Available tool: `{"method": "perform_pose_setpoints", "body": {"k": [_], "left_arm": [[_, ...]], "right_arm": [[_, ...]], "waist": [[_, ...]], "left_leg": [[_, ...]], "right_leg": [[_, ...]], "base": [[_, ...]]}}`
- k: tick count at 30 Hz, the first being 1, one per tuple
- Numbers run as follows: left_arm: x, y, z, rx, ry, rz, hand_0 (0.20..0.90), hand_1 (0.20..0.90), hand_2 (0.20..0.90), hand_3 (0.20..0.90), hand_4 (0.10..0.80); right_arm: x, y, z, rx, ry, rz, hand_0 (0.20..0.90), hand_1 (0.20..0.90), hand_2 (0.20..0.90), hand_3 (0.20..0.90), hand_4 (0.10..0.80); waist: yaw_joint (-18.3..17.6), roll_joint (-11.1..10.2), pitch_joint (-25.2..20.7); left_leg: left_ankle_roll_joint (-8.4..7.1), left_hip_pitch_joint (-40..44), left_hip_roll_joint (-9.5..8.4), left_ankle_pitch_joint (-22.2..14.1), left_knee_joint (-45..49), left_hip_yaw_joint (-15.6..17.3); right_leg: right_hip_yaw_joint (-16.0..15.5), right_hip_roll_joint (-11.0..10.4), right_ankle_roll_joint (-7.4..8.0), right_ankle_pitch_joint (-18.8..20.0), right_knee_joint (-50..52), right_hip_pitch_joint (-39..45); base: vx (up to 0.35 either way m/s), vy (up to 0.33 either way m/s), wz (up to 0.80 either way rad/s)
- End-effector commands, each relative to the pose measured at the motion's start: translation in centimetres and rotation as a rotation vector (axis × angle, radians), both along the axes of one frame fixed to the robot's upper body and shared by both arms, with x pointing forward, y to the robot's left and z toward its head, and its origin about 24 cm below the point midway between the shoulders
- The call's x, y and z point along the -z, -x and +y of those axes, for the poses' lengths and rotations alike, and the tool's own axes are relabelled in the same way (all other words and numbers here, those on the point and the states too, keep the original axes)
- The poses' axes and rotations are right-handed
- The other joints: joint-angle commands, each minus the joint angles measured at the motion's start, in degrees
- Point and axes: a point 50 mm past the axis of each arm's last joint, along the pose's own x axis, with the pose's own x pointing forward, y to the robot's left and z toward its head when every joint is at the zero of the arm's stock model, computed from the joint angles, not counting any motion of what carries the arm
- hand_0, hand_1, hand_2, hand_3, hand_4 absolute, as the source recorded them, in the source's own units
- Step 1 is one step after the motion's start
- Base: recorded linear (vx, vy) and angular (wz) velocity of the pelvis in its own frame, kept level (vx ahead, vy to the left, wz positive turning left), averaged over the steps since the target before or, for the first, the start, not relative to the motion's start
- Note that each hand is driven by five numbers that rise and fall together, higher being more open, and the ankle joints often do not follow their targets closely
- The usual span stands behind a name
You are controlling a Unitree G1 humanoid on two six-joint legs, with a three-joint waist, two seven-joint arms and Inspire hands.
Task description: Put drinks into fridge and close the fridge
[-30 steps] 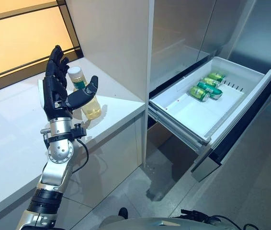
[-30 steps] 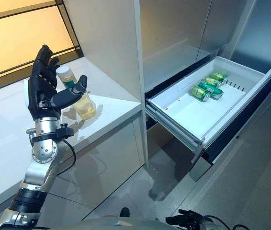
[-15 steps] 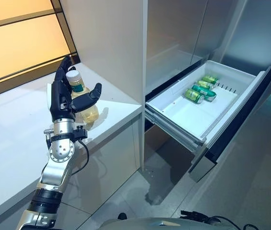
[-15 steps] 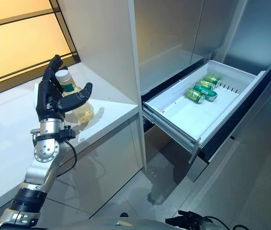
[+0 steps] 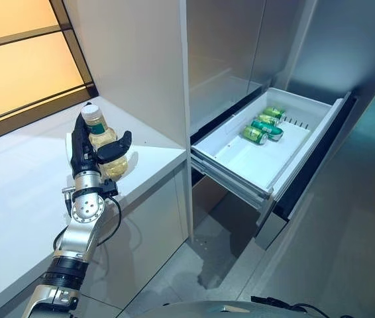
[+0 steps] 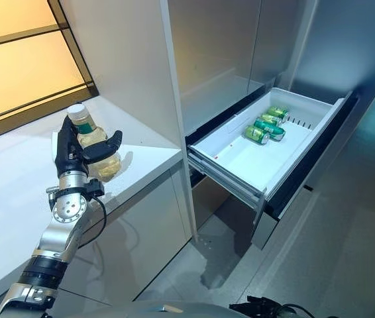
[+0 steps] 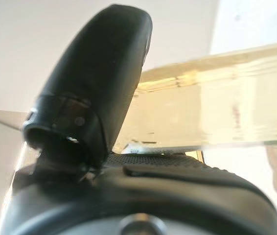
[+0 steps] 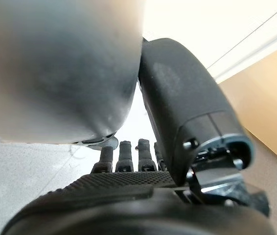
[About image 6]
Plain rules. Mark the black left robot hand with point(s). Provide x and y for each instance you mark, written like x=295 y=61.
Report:
x=70 y=155

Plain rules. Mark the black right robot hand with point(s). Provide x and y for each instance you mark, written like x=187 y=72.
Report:
x=253 y=308

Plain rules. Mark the yellow tea bottle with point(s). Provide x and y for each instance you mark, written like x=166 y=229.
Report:
x=108 y=165

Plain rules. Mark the white fridge drawer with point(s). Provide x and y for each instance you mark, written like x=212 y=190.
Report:
x=273 y=159

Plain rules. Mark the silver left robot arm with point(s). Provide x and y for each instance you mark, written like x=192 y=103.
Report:
x=65 y=212

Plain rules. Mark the steel bottom fridge drawer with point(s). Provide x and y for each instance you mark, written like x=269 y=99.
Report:
x=273 y=228

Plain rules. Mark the stainless steel fridge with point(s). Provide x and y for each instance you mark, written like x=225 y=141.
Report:
x=214 y=43

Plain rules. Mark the white counter cabinet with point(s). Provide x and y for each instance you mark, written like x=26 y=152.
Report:
x=147 y=165

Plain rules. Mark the grey robot torso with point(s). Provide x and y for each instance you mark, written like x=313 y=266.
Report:
x=157 y=311

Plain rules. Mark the dark framed window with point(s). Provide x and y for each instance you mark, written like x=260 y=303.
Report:
x=15 y=76

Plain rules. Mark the white tall cabinet panel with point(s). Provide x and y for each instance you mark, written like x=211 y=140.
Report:
x=124 y=66

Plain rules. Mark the green drink can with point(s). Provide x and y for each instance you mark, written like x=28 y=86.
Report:
x=268 y=129
x=255 y=135
x=278 y=112
x=270 y=120

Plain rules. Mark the grey tall side panel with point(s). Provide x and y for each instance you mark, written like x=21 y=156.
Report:
x=340 y=43

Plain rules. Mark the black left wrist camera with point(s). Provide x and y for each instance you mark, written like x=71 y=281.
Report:
x=95 y=188

